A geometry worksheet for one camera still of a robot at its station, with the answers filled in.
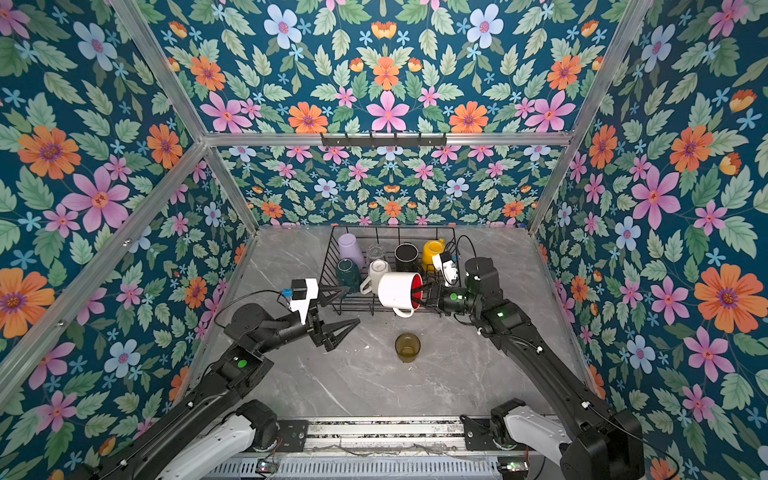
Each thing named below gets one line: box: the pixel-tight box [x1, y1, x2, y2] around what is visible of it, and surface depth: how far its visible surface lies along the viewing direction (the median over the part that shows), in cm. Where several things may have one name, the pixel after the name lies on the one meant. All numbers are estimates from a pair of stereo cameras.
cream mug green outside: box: [335, 258, 360, 294], surface depth 95 cm
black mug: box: [394, 242, 419, 272], surface depth 98 cm
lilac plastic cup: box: [337, 233, 365, 270], surface depth 98 cm
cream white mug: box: [360, 259, 388, 295], surface depth 93 cm
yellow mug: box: [422, 238, 445, 271], surface depth 100 cm
